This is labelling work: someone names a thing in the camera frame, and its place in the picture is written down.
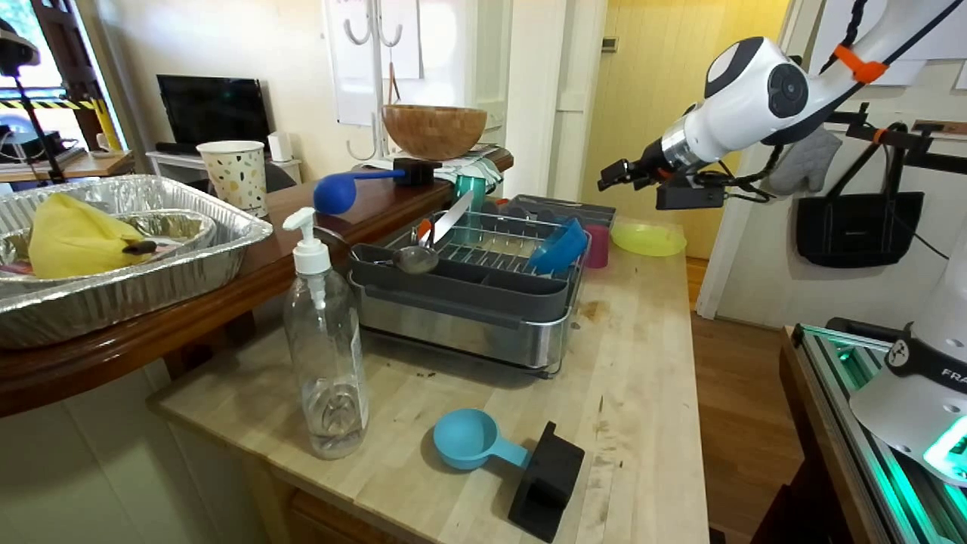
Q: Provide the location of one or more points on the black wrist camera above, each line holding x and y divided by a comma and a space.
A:
689, 190

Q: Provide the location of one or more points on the aluminium foil tray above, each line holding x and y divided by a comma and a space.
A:
122, 291

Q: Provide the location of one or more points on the black brush holder block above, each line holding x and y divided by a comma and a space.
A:
416, 171

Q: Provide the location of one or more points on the clear soap pump bottle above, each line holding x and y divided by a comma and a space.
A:
323, 373

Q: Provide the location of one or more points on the white coat hook stand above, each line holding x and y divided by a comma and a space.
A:
376, 69

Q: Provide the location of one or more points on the black monitor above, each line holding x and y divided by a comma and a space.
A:
212, 108

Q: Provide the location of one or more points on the light blue measuring cup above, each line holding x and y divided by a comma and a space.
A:
462, 439

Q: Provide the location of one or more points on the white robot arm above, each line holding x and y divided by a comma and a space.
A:
755, 99

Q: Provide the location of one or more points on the silver ladle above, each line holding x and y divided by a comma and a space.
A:
413, 256

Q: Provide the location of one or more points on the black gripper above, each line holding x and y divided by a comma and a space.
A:
669, 160

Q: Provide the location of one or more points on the yellow cloth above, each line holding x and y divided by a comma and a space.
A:
78, 243

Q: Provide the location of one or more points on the wooden bowl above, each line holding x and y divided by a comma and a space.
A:
432, 132

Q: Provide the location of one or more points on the black mounting rail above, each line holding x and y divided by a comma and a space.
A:
906, 136

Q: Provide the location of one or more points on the grey oven mitt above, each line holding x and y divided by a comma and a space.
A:
805, 166

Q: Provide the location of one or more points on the metal robot base stand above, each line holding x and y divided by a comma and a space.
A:
856, 471

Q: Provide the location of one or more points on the translucent teal cup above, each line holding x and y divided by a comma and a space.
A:
471, 188

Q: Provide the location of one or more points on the blue plastic plate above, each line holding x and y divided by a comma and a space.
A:
562, 246

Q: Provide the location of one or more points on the black tote bag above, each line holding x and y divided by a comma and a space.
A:
856, 230

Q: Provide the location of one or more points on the yellow-green plastic plate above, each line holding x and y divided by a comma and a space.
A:
649, 239

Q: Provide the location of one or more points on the patterned paper cup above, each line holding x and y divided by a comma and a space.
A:
237, 176

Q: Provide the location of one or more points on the black tripod lamp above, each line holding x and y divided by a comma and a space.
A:
24, 90

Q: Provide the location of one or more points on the purple plastic cup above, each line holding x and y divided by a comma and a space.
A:
597, 246

